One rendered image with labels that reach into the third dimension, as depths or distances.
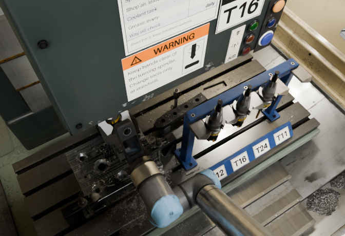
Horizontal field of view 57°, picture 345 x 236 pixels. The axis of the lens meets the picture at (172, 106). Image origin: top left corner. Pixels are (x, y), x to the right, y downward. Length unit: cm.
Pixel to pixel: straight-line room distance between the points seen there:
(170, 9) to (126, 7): 7
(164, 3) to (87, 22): 11
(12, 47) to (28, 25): 84
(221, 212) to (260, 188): 68
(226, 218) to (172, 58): 42
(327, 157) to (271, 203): 34
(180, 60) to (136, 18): 14
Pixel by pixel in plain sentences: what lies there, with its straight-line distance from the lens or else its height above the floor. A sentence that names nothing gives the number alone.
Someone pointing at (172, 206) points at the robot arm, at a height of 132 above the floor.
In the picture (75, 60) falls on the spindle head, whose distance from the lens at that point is 43.
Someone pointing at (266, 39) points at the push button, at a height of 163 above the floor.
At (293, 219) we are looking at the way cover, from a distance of 152.
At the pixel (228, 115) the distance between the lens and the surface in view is 103.
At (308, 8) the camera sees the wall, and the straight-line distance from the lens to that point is 158.
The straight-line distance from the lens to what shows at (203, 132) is 99.
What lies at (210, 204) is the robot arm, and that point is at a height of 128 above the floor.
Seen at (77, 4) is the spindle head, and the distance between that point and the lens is 38.
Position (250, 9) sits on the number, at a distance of 57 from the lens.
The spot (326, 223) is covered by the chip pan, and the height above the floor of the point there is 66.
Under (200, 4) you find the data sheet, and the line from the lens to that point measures 48.
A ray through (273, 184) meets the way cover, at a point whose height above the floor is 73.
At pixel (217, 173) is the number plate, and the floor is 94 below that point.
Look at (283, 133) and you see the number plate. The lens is 138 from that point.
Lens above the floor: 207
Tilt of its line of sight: 56 degrees down
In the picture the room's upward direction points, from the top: 2 degrees clockwise
